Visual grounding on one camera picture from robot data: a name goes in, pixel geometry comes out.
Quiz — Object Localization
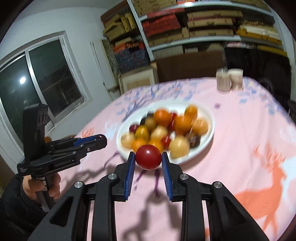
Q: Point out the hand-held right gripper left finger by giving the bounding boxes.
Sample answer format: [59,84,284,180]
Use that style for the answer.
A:
[27,151,136,241]

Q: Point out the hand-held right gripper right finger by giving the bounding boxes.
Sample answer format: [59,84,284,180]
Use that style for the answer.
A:
[161,152,270,241]

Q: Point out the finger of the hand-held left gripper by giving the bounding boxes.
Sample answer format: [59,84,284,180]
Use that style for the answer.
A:
[52,134,108,160]
[50,136,102,149]

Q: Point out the pale striped yellow fruit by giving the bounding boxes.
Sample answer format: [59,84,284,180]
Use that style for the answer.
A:
[121,133,136,149]

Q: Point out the small orange tomato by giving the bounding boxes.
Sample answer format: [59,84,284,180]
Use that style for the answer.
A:
[184,105,199,120]
[131,138,148,151]
[148,138,164,150]
[144,118,157,131]

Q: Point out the small yellow tomato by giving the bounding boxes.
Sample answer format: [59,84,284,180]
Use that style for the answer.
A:
[135,125,150,139]

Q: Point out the dark brown mangosteen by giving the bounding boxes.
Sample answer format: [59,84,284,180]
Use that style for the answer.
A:
[186,132,201,149]

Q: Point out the white oval plate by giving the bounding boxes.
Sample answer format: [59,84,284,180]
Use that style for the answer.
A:
[116,101,215,165]

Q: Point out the large orange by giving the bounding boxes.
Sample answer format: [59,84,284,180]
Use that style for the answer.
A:
[153,110,171,127]
[173,116,193,136]

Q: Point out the person's left forearm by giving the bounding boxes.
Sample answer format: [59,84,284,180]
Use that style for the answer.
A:
[0,174,52,241]

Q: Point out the person's left hand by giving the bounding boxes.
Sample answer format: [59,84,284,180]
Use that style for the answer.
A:
[22,173,62,204]

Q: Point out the sliding glass window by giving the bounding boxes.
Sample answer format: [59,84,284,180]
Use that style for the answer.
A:
[0,31,93,149]

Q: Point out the pink deer print tablecloth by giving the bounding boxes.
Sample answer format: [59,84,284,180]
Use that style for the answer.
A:
[40,76,296,241]

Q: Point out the white leaning board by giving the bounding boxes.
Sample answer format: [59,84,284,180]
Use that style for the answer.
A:
[90,40,116,93]

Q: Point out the stack of mixed patterned boxes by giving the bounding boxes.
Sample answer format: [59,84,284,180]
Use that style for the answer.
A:
[100,10,152,73]

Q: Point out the brown board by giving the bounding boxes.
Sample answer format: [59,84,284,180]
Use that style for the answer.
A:
[154,50,226,82]

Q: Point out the beverage can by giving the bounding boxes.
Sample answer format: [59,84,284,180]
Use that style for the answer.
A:
[216,68,231,91]

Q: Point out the white metal shelf unit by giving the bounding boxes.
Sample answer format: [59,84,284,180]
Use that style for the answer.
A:
[127,0,288,62]

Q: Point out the paper cup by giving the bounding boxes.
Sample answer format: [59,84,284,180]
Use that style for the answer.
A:
[228,69,244,91]

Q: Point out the black panel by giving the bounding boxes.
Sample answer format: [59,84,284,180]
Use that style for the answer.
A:
[224,45,290,102]

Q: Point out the stack of tan woven boxes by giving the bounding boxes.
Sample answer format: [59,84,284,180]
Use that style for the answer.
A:
[133,0,287,56]

